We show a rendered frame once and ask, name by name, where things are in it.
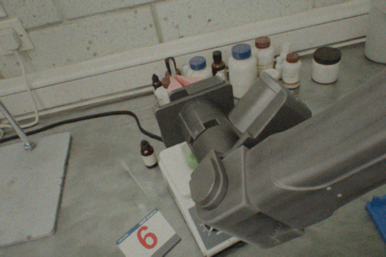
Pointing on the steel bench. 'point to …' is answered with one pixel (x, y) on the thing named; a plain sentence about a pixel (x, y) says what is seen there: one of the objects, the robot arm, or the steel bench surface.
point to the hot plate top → (177, 169)
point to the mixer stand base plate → (31, 187)
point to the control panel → (215, 239)
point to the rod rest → (378, 213)
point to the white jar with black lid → (325, 64)
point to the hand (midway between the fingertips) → (175, 82)
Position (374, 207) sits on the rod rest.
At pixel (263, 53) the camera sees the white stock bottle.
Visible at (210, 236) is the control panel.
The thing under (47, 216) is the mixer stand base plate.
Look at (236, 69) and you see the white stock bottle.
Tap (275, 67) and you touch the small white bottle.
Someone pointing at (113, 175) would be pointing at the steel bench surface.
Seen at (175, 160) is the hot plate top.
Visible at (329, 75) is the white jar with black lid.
